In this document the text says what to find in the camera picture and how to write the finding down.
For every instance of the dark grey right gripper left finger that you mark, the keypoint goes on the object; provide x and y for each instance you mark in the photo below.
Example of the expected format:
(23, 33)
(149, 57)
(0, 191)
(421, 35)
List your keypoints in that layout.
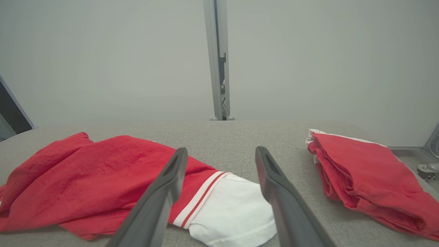
(154, 206)

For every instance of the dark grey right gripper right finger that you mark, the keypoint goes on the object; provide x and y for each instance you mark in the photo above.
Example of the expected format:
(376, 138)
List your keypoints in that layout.
(291, 212)

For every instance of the red shirt with white trim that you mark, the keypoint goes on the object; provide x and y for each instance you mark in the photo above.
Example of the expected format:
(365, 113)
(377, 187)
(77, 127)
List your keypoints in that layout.
(96, 178)

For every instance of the red shorts with white waistband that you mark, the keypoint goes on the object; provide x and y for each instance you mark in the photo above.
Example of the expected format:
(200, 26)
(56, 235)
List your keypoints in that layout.
(370, 171)

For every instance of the dark panel behind partition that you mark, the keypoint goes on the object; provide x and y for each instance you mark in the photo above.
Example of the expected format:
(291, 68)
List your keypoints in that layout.
(10, 118)

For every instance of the grey metal foot bracket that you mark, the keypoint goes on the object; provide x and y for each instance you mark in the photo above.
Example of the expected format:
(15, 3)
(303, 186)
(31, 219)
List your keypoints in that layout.
(430, 161)

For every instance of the grey double partition post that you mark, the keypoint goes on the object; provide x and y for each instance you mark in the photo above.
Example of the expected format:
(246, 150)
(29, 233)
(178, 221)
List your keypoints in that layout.
(217, 58)

